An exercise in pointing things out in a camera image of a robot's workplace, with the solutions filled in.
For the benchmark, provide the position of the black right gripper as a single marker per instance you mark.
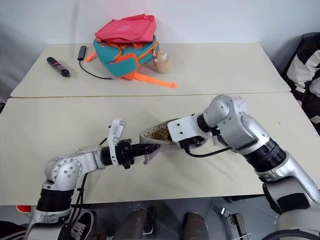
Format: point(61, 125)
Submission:
point(197, 141)

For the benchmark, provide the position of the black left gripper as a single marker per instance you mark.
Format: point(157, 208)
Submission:
point(125, 152)

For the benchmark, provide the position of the grey checked fabric pouch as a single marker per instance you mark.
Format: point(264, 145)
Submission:
point(160, 131)

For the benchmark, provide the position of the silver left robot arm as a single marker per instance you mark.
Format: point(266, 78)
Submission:
point(65, 170)

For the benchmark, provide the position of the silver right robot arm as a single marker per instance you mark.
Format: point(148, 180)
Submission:
point(250, 130)

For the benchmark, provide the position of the dark rounded shape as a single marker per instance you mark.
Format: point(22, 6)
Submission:
point(135, 225)
point(195, 226)

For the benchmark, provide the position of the beige plush toy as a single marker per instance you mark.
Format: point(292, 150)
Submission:
point(163, 65)

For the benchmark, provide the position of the teal and orange backpack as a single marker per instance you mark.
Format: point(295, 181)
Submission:
point(122, 62)

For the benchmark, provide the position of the black sneaker with white laces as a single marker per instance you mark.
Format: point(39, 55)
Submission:
point(83, 226)

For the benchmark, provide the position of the red fabric bag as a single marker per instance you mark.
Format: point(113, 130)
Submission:
point(125, 28)

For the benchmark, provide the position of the black and red flashlight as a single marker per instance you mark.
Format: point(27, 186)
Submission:
point(56, 65)

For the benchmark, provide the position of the person in black white jacket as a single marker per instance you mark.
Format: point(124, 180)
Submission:
point(302, 65)

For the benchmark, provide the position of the small red object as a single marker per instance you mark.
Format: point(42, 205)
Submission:
point(23, 208)

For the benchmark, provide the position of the black trousers with white stripes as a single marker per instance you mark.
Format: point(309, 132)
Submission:
point(10, 230)

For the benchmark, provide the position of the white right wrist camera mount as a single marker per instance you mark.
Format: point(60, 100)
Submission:
point(182, 127)

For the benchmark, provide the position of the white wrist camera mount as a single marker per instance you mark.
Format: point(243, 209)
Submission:
point(117, 130)
point(182, 127)

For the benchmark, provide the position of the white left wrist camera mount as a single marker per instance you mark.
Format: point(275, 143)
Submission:
point(117, 130)

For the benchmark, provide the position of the metal caster bracket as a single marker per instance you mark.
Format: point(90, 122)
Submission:
point(238, 221)

